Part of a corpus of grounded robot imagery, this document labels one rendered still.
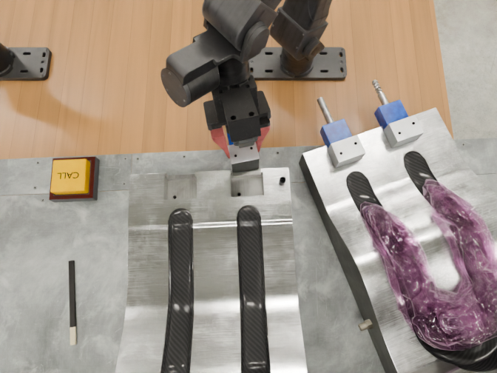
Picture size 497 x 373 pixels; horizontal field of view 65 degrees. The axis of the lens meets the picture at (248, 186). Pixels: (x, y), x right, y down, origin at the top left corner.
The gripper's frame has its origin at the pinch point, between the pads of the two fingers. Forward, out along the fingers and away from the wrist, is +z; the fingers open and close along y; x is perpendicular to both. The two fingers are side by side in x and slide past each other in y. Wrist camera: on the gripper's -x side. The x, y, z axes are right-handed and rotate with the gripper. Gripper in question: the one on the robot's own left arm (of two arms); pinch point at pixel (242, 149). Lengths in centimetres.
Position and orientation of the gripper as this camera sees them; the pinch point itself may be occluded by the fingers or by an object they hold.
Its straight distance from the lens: 69.0
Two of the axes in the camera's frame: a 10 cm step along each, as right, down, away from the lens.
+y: 9.8, -2.1, 0.5
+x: -1.8, -6.9, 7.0
